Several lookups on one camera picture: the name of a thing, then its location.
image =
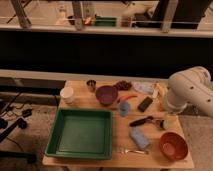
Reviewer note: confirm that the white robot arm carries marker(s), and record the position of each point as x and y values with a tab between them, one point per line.
189	86

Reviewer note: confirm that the green plastic tray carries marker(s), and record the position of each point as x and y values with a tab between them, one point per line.
81	134

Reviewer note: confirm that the purple bowl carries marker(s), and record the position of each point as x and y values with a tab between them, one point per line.
106	95

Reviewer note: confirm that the small metal cup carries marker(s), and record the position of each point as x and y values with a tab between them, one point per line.
91	85

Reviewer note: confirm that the brown pine cone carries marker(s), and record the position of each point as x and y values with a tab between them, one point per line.
123	85

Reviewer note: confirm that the orange carrot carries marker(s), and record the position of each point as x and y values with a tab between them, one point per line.
126	97

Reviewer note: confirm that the blue plastic cup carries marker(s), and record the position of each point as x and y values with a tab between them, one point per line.
123	108

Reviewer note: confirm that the clear plastic bag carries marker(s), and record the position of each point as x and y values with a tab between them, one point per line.
144	87

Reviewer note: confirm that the white paper cup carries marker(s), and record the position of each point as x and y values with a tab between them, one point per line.
67	94

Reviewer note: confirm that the black rectangular block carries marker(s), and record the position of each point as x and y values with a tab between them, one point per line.
145	104

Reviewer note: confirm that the yellow banana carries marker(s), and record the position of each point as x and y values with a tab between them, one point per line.
162	89

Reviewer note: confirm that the wooden table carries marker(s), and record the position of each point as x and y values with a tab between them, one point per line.
155	159

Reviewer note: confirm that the black binder clip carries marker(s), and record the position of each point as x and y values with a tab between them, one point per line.
163	124

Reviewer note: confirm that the green background box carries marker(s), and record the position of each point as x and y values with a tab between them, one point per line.
105	21

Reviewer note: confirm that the silver fork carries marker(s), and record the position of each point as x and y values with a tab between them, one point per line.
125	151

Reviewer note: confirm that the red-orange bowl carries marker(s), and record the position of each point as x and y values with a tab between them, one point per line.
173	146

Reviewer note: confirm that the black handled peeler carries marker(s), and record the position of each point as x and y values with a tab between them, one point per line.
140	121

